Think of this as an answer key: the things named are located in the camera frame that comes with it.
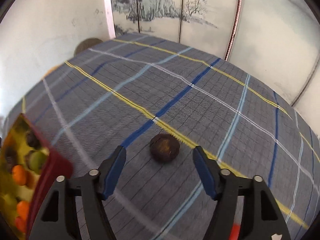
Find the red gold toffee tin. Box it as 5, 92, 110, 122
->
1, 113, 73, 239

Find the dark brown fruit in tin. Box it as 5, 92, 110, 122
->
25, 131, 41, 150

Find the red-orange fruit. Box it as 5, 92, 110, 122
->
15, 216, 27, 234

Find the orange round cushion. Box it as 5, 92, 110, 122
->
42, 65, 61, 79

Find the dark brown fruit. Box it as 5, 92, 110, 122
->
149, 133, 180, 163
25, 131, 41, 150

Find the large orange fruit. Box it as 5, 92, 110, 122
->
16, 200, 30, 221

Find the painted folding screen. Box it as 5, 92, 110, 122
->
111, 0, 319, 132

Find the green fruit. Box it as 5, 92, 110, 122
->
24, 150, 48, 175

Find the red fruit right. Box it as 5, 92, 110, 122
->
229, 224, 240, 240

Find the small orange in tin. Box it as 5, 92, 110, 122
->
12, 165, 27, 186

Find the grey plaid tablecloth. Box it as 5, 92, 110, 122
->
3, 33, 319, 239

